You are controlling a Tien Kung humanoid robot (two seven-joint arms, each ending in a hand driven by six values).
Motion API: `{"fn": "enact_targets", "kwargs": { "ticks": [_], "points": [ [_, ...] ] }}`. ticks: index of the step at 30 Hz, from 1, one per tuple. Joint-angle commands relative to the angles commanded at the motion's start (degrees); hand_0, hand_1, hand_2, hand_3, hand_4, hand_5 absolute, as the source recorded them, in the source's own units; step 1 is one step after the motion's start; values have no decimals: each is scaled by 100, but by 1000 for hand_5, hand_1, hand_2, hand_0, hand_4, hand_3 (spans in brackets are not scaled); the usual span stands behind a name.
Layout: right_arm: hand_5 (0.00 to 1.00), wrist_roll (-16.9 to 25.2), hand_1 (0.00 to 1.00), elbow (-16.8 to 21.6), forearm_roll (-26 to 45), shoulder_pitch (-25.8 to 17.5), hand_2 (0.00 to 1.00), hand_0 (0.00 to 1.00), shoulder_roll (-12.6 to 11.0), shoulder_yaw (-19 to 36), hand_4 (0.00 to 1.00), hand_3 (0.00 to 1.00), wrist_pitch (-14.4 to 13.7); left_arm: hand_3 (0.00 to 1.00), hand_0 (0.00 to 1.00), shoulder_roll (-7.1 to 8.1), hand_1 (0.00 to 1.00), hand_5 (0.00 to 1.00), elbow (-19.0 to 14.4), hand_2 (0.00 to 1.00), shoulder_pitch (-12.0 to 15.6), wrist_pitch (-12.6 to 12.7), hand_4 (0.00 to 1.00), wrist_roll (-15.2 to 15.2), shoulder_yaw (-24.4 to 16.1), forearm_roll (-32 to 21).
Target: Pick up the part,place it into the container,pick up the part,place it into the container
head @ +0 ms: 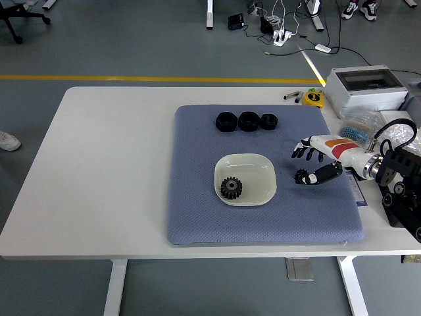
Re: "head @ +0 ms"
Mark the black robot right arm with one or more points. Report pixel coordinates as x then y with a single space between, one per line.
394 161

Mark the white power strip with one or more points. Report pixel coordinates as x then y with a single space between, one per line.
281 37

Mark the blue-grey textured mat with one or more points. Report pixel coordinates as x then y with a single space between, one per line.
197 214

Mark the black box device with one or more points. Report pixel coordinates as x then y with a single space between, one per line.
235 21

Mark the small yellowish dark box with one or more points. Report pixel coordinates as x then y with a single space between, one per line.
411 259

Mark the metal floor plate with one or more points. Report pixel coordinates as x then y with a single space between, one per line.
299 269

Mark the white table leg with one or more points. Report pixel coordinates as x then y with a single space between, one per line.
115 289
353 289

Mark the black office chair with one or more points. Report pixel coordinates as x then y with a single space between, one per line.
13 13

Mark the person's white shoe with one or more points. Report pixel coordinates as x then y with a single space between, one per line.
8 141

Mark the small black hex nut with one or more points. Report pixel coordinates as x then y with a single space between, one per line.
269 122

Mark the large black hex nut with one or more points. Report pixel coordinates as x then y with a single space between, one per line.
249 122
225 122

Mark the white flat box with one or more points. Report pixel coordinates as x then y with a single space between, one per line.
391 115

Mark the large black gear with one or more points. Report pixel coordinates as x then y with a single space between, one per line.
235 194

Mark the white square plate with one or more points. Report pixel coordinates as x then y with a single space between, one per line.
256 177

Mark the white flat adapter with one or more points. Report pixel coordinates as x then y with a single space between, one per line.
323 48

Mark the small silver black tool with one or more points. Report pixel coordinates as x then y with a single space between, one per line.
291 95

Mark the bag of blue resistors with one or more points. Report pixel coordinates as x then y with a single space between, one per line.
358 118

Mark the purple white card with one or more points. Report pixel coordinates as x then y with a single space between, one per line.
358 194

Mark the clear bag of parts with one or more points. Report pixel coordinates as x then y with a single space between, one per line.
398 132

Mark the yellow floor tape line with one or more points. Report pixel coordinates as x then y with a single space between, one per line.
131 78

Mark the person's black white sneaker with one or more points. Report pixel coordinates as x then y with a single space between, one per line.
349 9
369 10

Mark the black power brick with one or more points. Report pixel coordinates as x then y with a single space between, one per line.
265 24

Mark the small black gear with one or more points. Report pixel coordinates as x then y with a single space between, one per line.
300 173

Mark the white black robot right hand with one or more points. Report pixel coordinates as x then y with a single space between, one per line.
342 151

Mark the yellow tape measure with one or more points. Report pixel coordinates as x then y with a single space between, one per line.
313 98

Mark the grey plug adapter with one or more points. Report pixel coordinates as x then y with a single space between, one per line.
253 8

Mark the white desk leg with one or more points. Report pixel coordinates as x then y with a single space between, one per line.
49 4
316 16
210 14
410 2

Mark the grey electrical enclosure box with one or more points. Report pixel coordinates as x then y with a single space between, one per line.
361 95

